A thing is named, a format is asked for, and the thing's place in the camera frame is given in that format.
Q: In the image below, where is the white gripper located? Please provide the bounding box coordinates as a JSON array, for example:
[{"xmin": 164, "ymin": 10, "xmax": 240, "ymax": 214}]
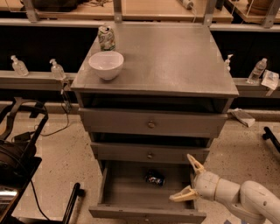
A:
[{"xmin": 169, "ymin": 154, "xmax": 220, "ymax": 202}]

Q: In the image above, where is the crushed blue pepsi can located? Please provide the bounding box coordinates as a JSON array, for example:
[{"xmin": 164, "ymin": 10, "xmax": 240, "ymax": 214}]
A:
[{"xmin": 145, "ymin": 170, "xmax": 165, "ymax": 186}]

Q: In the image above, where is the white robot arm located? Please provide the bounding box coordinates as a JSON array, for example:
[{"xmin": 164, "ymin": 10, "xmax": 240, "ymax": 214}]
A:
[{"xmin": 169, "ymin": 154, "xmax": 280, "ymax": 224}]

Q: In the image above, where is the brass middle drawer knob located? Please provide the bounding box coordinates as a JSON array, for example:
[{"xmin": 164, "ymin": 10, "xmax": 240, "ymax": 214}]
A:
[{"xmin": 147, "ymin": 152, "xmax": 153, "ymax": 159}]

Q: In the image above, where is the brass drawer knob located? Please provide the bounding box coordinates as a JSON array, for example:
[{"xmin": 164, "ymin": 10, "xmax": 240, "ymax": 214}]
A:
[
  {"xmin": 148, "ymin": 120, "xmax": 156, "ymax": 129},
  {"xmin": 147, "ymin": 152, "xmax": 153, "ymax": 159}
]

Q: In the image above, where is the grey open bottom drawer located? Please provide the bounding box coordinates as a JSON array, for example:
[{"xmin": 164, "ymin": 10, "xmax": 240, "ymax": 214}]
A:
[{"xmin": 89, "ymin": 161, "xmax": 206, "ymax": 224}]

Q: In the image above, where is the brass top drawer knob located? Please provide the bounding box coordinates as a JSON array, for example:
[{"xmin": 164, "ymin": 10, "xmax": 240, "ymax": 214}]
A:
[{"xmin": 148, "ymin": 120, "xmax": 156, "ymax": 129}]

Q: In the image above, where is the grey middle drawer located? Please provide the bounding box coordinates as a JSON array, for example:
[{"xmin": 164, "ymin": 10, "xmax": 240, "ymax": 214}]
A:
[{"xmin": 91, "ymin": 142, "xmax": 209, "ymax": 164}]

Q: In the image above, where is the grey wooden drawer cabinet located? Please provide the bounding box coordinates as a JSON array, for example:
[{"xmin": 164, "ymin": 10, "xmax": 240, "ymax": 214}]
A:
[{"xmin": 70, "ymin": 22, "xmax": 240, "ymax": 224}]

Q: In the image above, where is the grey top drawer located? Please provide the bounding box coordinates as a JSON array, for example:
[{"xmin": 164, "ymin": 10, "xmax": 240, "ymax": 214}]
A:
[{"xmin": 79, "ymin": 108, "xmax": 228, "ymax": 138}]

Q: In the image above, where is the crushed green white can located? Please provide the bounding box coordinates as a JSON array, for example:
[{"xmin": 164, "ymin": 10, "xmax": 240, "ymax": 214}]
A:
[{"xmin": 98, "ymin": 25, "xmax": 116, "ymax": 51}]

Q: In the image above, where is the white paper packet on floor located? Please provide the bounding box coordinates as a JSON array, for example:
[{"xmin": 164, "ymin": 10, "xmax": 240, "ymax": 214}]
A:
[{"xmin": 231, "ymin": 108, "xmax": 256, "ymax": 128}]

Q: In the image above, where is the black caster leg right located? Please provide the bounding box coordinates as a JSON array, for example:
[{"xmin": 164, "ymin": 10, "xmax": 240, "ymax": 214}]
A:
[{"xmin": 262, "ymin": 127, "xmax": 280, "ymax": 153}]

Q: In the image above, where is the black bar bottom left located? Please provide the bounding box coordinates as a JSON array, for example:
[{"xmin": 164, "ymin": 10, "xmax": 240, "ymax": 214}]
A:
[{"xmin": 62, "ymin": 183, "xmax": 85, "ymax": 224}]

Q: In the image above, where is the small pump bottle right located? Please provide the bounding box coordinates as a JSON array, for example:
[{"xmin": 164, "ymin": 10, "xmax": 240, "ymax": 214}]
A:
[{"xmin": 224, "ymin": 54, "xmax": 234, "ymax": 72}]

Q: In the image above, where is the white plastic packet on ledge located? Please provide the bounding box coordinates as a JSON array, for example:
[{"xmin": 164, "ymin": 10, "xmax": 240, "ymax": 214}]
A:
[{"xmin": 261, "ymin": 70, "xmax": 279, "ymax": 90}]

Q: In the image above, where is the clear plastic water bottle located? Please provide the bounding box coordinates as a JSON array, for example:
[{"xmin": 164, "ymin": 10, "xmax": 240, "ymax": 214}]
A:
[{"xmin": 247, "ymin": 58, "xmax": 267, "ymax": 84}]

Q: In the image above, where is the white ceramic bowl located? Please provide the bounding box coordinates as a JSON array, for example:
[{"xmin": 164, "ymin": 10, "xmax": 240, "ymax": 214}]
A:
[{"xmin": 88, "ymin": 51, "xmax": 124, "ymax": 80}]

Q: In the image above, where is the black chair left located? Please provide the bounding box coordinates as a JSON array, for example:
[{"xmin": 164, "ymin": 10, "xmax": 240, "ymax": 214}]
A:
[{"xmin": 0, "ymin": 97, "xmax": 48, "ymax": 224}]

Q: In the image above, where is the clear pump bottle near cabinet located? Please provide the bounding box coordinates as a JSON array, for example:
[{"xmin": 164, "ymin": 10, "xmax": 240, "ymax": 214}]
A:
[{"xmin": 50, "ymin": 59, "xmax": 66, "ymax": 81}]

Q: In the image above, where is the white power strip on shelf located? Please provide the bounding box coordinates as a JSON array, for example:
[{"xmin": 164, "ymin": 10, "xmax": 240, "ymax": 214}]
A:
[{"xmin": 179, "ymin": 0, "xmax": 193, "ymax": 10}]

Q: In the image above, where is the clear pump bottle far left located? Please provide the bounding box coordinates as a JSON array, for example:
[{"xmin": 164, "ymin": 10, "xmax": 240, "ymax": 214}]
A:
[{"xmin": 10, "ymin": 55, "xmax": 29, "ymax": 76}]

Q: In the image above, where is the black cable on floor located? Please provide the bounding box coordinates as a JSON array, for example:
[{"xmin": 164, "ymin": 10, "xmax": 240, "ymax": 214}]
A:
[{"xmin": 33, "ymin": 84, "xmax": 73, "ymax": 138}]

